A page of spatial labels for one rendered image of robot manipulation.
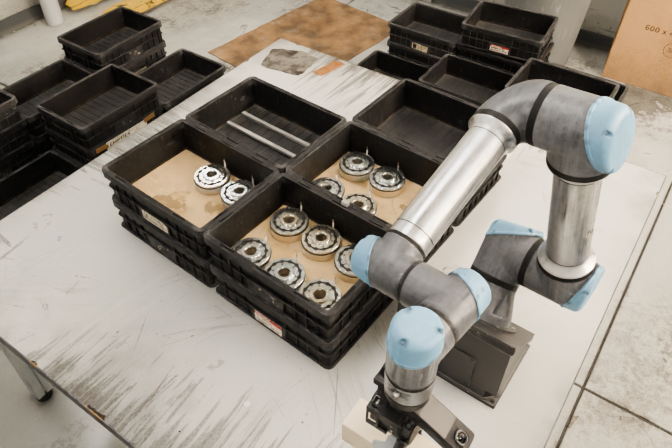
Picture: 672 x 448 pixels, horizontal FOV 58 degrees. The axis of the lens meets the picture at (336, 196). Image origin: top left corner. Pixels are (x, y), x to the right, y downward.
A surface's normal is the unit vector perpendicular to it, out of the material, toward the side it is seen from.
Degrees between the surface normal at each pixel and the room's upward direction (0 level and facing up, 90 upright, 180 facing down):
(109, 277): 0
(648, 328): 0
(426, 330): 0
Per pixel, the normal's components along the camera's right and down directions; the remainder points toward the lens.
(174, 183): 0.00, -0.73
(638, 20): -0.55, 0.37
